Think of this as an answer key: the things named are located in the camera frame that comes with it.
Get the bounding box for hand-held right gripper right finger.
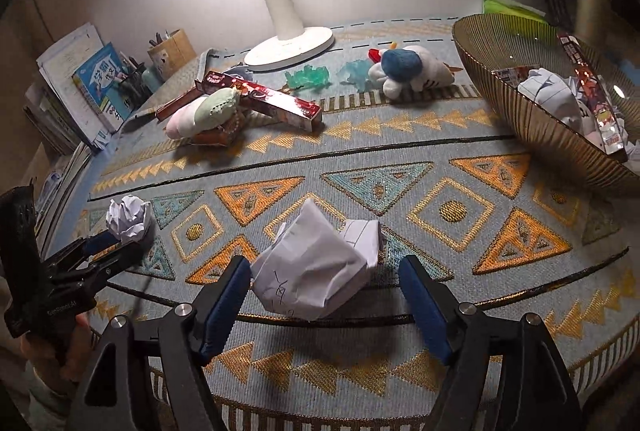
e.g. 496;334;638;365
398;255;583;431

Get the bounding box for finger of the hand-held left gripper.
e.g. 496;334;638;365
47;231;121;274
75;243;152;297

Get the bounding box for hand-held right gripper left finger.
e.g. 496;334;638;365
70;255;252;431

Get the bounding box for white paper with writing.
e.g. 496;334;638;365
250;199;386;321

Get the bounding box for ribbed golden glass bowl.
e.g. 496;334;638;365
452;13;640;198

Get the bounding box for large white paper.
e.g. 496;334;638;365
517;68;583;122

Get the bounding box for long red box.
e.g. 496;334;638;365
556;32;630;163
156;88;206;120
195;71;323;132

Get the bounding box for person's left forearm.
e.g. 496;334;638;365
20;361;76;419

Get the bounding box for person's left hand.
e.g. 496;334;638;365
22;316;96;384

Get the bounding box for patterned woven mat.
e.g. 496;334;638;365
47;16;640;431

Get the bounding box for dark flat tool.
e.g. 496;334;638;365
121;108;161;132

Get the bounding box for stack of books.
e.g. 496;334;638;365
22;83;96;156

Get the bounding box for blue book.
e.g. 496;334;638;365
72;42;138;134

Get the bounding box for orange packet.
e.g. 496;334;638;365
192;123;242;146

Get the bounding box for black pen holder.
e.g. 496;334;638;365
117;56;153;106

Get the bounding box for pink and green plush toy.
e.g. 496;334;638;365
166;89;242;139

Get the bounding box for pale green bottle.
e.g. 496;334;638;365
141;66;163;92

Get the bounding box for white paper sheets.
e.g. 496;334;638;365
36;23;103;84

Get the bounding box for beige round pen holder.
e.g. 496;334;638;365
147;29;197;79

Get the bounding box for white plush toy blue head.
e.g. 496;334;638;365
367;42;463;100

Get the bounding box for green plastic toy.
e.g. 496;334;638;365
285;67;332;90

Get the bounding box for teal plastic toy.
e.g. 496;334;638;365
337;60;375;92

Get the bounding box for red snack packet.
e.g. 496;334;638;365
492;66;538;86

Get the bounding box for green tissue packet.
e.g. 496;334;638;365
482;0;548;24

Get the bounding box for dark remote control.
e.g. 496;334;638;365
542;0;571;26

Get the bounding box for beige thermos cup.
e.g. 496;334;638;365
575;0;613;42

